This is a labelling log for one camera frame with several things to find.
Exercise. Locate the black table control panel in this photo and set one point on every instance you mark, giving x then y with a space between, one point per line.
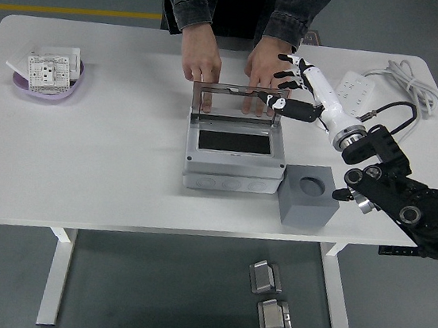
392 251

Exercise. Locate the white power strip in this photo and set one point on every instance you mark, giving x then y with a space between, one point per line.
356 89

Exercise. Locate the dark floor sign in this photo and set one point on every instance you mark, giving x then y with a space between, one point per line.
314 37

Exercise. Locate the person torso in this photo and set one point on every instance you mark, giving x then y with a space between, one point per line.
238 6

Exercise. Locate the purple bowl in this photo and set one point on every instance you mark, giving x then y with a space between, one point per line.
47 96

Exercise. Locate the white table leg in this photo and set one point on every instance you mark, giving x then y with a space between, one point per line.
55 280
338 314

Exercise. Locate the white square switch plate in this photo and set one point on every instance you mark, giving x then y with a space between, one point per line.
63 50

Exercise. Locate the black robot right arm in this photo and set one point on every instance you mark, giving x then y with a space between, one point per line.
429 206

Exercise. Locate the person's left forearm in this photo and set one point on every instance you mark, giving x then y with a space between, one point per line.
297 13

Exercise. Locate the person's left hand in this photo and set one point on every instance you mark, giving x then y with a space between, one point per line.
263 61

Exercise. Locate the person's right hand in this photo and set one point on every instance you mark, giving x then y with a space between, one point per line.
200 57

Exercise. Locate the white flat cover plate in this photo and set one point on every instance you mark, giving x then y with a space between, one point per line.
18 59

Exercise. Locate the grey plastic junction box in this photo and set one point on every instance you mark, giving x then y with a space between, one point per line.
234 172

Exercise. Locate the white socket panel with holes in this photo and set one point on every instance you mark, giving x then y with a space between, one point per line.
48 71

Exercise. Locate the grey cube with round hole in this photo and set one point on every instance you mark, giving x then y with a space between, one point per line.
304 214

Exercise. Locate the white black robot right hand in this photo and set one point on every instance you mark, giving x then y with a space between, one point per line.
332 106

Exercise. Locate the transparent hinged box lid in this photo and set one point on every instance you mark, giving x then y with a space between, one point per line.
197 97

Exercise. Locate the grey metal block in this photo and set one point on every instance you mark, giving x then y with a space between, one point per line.
274 318
265 277

